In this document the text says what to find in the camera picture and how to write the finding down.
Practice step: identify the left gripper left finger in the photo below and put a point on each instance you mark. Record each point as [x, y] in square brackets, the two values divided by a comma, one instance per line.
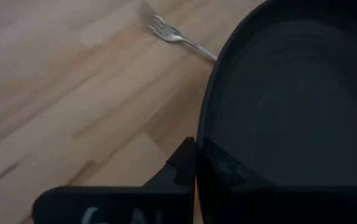
[119, 205]

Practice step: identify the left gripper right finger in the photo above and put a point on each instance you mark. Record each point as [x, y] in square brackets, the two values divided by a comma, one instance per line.
[290, 208]

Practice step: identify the black round plate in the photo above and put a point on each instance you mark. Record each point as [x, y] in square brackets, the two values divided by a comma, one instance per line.
[290, 93]

